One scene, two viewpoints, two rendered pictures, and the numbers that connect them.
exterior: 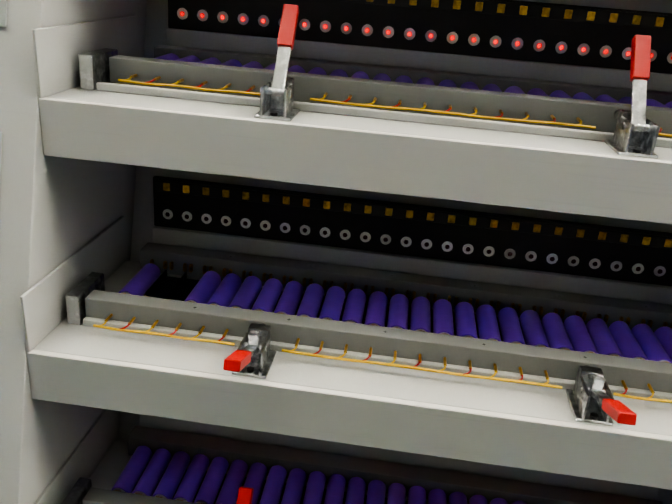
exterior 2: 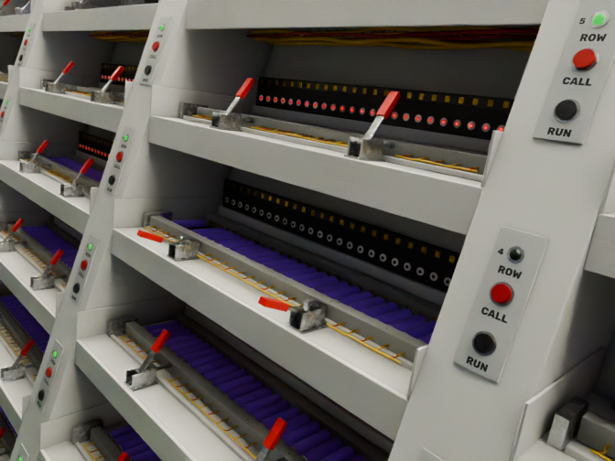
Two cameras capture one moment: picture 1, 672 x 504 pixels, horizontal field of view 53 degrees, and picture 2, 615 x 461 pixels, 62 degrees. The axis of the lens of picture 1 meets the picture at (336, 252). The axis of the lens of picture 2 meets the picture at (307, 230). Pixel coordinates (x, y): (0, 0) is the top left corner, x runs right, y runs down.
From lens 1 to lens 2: 0.54 m
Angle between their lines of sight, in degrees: 38
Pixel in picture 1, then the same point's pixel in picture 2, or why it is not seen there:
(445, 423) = (228, 305)
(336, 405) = (192, 282)
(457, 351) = (269, 278)
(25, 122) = (143, 125)
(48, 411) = (122, 267)
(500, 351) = (287, 283)
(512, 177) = (292, 165)
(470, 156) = (275, 151)
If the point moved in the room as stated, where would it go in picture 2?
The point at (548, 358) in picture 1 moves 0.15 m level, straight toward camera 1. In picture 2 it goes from (307, 294) to (194, 267)
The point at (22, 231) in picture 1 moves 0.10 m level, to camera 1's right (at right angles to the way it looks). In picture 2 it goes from (127, 172) to (161, 186)
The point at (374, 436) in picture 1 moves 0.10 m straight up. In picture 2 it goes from (203, 306) to (227, 235)
